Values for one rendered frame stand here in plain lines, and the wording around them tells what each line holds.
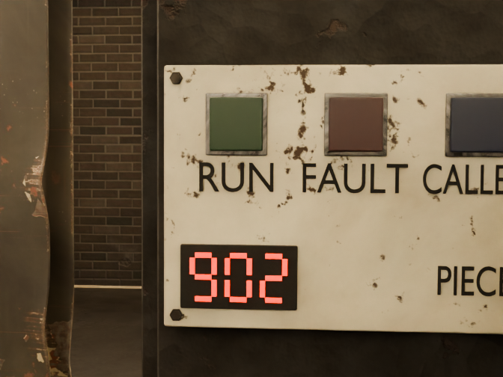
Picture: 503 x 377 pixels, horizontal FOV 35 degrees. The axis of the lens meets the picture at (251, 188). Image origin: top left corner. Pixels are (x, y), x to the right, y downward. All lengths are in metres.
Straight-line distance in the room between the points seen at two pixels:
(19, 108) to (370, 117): 2.67
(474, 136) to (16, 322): 2.79
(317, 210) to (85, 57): 6.31
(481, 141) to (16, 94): 2.71
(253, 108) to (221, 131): 0.03
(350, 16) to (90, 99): 6.24
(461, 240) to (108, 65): 6.27
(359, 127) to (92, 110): 6.26
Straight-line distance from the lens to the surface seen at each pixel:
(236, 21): 0.57
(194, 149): 0.54
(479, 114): 0.54
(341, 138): 0.53
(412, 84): 0.54
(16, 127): 3.15
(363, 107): 0.54
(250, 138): 0.54
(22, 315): 3.21
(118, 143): 6.70
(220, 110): 0.54
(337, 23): 0.57
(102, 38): 6.79
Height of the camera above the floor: 1.18
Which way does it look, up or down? 3 degrees down
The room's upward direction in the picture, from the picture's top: straight up
